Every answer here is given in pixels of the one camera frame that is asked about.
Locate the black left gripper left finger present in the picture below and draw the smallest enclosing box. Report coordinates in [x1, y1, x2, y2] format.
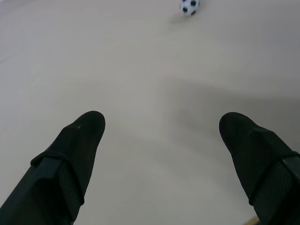
[0, 111, 106, 225]

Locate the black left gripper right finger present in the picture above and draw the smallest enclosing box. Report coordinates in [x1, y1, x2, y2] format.
[218, 112, 300, 225]

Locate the small black-white soccer ball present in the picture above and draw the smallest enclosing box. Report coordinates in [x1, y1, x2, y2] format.
[180, 0, 201, 16]

